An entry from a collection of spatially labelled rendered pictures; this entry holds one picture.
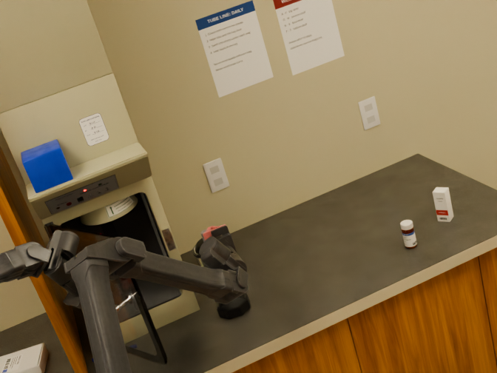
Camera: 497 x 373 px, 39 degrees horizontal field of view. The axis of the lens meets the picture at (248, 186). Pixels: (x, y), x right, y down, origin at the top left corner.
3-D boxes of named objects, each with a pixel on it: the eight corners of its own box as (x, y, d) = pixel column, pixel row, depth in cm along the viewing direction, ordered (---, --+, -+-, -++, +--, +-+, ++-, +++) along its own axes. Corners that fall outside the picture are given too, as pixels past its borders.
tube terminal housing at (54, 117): (89, 315, 232) (-8, 98, 202) (180, 276, 239) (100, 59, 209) (100, 354, 210) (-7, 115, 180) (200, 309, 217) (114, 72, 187)
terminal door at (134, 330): (100, 340, 207) (47, 223, 191) (168, 365, 187) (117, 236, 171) (97, 342, 207) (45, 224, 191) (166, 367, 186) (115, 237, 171)
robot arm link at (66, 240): (14, 271, 170) (25, 254, 164) (27, 234, 178) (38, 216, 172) (61, 288, 174) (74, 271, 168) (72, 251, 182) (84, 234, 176)
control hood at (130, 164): (39, 217, 191) (24, 185, 187) (151, 173, 198) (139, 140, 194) (42, 232, 181) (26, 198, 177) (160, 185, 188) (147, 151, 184)
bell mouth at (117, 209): (77, 212, 214) (70, 195, 212) (132, 189, 218) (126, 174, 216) (84, 232, 198) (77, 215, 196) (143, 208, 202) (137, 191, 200)
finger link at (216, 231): (218, 215, 196) (228, 226, 188) (226, 237, 199) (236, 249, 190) (196, 225, 195) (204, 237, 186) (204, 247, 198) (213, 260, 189)
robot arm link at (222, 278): (89, 278, 148) (122, 254, 143) (86, 255, 151) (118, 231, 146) (225, 308, 179) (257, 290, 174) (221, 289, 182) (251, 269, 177)
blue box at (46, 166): (33, 182, 187) (20, 152, 184) (69, 169, 189) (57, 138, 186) (35, 194, 178) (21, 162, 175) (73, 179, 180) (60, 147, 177)
